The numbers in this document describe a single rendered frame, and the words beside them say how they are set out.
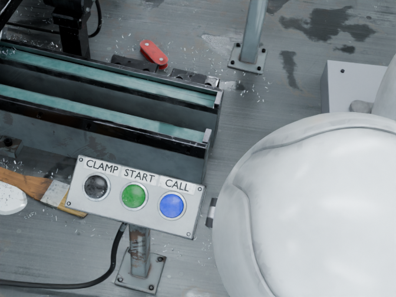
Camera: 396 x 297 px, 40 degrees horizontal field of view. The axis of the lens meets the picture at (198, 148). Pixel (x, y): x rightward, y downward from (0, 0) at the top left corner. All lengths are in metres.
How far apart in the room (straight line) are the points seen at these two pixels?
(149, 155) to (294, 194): 0.81
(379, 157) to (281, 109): 1.00
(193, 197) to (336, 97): 0.53
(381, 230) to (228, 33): 1.17
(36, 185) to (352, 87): 0.65
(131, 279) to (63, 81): 0.39
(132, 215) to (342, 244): 0.54
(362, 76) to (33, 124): 0.67
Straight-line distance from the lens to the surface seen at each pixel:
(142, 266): 0.90
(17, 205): 1.03
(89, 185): 0.71
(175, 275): 0.95
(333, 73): 1.20
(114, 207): 0.71
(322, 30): 1.39
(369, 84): 1.20
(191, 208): 0.70
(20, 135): 1.09
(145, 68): 1.14
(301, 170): 0.18
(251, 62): 1.25
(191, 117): 1.03
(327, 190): 0.18
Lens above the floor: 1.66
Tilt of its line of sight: 53 degrees down
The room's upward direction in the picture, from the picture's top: 7 degrees clockwise
